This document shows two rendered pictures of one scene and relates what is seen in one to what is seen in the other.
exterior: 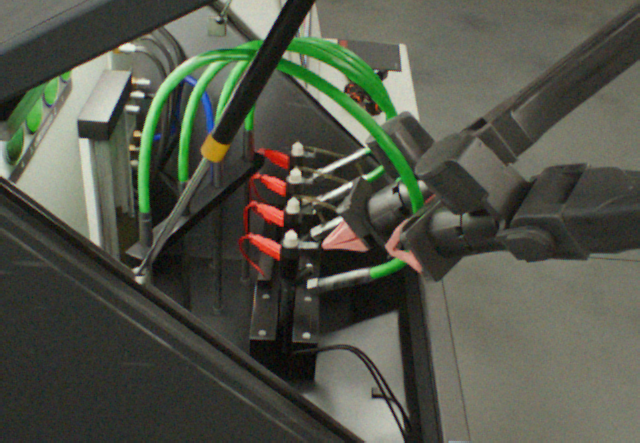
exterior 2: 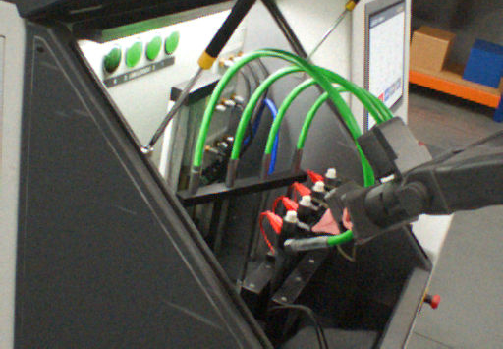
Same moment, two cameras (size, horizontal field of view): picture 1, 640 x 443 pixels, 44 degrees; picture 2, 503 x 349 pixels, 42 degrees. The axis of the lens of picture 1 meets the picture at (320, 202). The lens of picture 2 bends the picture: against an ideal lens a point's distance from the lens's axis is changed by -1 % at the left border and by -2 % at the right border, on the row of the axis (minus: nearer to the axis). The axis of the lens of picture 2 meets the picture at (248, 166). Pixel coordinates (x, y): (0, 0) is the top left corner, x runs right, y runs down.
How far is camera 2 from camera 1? 0.33 m
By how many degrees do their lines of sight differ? 22
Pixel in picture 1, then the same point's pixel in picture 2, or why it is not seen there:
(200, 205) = (243, 185)
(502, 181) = (412, 154)
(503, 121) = not seen: hidden behind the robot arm
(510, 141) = not seen: hidden behind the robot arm
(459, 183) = (380, 148)
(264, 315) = (259, 277)
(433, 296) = (402, 317)
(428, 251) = (360, 213)
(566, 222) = (436, 177)
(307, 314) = (292, 287)
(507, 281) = not seen: outside the picture
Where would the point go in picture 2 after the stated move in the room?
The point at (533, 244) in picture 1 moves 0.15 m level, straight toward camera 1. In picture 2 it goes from (413, 194) to (333, 225)
